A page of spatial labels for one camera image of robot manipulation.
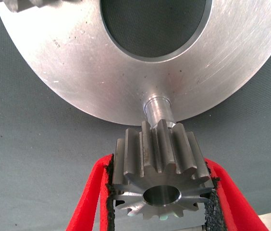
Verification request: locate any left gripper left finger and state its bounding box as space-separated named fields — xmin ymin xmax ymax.
xmin=64 ymin=154 xmax=116 ymax=231

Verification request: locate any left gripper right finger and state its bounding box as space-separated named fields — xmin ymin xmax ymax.
xmin=203 ymin=157 xmax=270 ymax=231

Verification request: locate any steel planetary gear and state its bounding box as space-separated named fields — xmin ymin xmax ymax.
xmin=3 ymin=0 xmax=80 ymax=13
xmin=112 ymin=119 xmax=215 ymax=221

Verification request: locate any round metal carrier plate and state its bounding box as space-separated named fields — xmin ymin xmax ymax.
xmin=0 ymin=0 xmax=271 ymax=127

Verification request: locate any dark grey table cloth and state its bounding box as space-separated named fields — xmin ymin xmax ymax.
xmin=0 ymin=0 xmax=271 ymax=231

